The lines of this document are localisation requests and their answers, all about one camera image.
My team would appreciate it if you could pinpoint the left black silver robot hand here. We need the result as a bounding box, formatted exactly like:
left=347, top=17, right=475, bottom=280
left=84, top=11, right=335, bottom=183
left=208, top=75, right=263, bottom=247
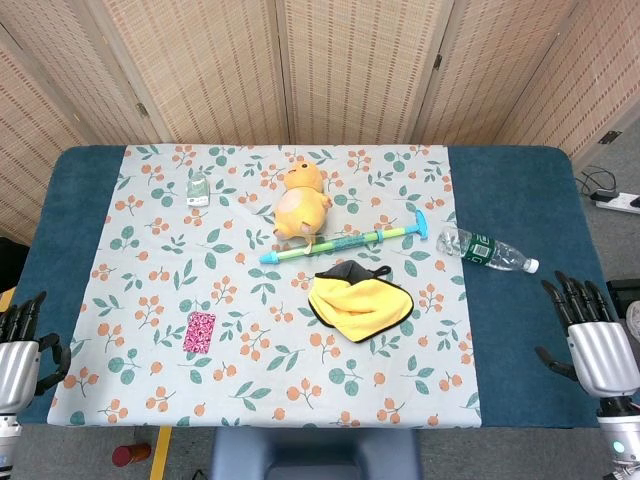
left=0, top=291, right=72, bottom=414

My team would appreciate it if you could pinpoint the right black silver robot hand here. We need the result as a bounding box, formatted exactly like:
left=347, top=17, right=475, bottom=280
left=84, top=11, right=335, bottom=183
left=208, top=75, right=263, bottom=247
left=534, top=271, right=640, bottom=400

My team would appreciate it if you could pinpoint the pink patterned packet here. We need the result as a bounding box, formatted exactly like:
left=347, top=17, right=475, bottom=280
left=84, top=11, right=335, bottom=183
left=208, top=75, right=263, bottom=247
left=182, top=311, right=217, bottom=355

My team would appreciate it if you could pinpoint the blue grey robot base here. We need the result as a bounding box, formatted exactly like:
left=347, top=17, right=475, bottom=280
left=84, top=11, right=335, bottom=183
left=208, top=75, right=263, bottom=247
left=209, top=427, right=421, bottom=480

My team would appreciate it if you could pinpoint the black equipment case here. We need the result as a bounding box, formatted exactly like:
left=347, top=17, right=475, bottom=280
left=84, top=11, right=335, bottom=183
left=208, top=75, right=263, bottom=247
left=606, top=279, right=640, bottom=321

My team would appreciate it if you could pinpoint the black fabric bag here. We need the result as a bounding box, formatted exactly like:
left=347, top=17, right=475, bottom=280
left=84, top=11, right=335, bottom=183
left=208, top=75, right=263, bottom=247
left=0, top=238, right=30, bottom=296

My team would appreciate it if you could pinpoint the red cylinder can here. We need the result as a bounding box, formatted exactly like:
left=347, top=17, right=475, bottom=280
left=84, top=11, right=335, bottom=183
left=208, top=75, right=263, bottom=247
left=111, top=442, right=152, bottom=469

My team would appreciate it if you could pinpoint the white power strip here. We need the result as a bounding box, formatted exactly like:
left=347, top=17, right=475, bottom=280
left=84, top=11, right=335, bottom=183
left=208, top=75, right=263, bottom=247
left=594, top=192, right=640, bottom=215

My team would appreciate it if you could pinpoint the clear green-label water bottle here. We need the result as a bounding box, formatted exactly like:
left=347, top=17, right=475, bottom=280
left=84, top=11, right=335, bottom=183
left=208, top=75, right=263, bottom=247
left=436, top=225, right=540, bottom=274

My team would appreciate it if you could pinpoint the blue velvet table cover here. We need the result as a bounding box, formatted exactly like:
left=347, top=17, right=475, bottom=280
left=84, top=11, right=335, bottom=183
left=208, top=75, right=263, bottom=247
left=0, top=144, right=621, bottom=431

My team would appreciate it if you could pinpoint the bamboo folding screen panel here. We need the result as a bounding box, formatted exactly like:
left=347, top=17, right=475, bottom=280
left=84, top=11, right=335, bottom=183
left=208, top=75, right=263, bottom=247
left=413, top=0, right=587, bottom=147
left=275, top=0, right=455, bottom=146
left=0, top=0, right=172, bottom=147
left=497, top=0, right=640, bottom=169
left=84, top=0, right=292, bottom=146
left=0, top=24, right=91, bottom=247

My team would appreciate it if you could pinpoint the floral leaf berry tablecloth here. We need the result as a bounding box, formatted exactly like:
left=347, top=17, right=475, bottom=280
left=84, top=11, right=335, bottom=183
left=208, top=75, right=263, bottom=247
left=47, top=143, right=483, bottom=430

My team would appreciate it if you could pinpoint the yellow black-trimmed microfiber cloth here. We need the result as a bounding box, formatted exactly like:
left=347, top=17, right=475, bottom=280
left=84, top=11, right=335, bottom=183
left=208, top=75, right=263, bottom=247
left=307, top=259, right=415, bottom=345

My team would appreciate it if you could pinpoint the small green white packet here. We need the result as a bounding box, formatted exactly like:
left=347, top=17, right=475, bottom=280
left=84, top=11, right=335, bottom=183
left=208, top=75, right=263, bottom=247
left=185, top=174, right=210, bottom=207

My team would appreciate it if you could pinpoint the green blue water squirter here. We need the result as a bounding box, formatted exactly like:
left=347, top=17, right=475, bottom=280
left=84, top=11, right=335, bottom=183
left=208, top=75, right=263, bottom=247
left=258, top=208, right=430, bottom=265

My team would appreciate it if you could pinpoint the yellow plush animal toy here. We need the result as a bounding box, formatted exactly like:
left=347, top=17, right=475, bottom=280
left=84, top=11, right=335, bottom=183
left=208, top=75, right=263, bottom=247
left=272, top=159, right=334, bottom=240

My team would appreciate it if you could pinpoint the black floor cable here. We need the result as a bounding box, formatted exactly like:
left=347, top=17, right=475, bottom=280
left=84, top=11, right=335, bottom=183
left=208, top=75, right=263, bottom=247
left=574, top=166, right=615, bottom=194

